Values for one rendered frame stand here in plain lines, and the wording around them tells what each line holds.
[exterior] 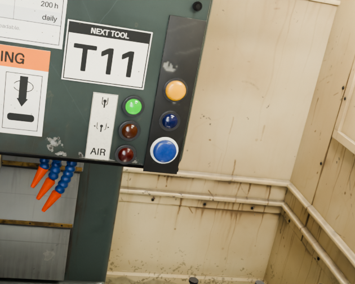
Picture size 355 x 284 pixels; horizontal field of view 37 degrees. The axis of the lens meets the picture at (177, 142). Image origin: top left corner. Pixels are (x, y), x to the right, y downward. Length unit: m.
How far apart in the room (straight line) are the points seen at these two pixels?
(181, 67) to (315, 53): 1.24
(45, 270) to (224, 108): 0.77
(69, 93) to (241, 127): 1.24
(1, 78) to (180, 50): 0.21
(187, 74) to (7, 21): 0.22
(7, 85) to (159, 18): 0.19
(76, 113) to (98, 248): 0.91
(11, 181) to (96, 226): 0.27
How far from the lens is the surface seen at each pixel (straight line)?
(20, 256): 1.51
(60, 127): 0.66
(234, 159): 1.88
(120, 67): 0.64
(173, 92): 0.65
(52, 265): 1.52
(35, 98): 0.65
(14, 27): 0.64
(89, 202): 1.46
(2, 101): 0.66
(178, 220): 1.94
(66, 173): 0.87
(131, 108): 0.65
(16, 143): 0.67
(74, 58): 0.64
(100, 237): 1.52
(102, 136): 0.67
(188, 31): 0.64
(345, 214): 1.65
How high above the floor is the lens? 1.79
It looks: 19 degrees down
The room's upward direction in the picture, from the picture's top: 11 degrees clockwise
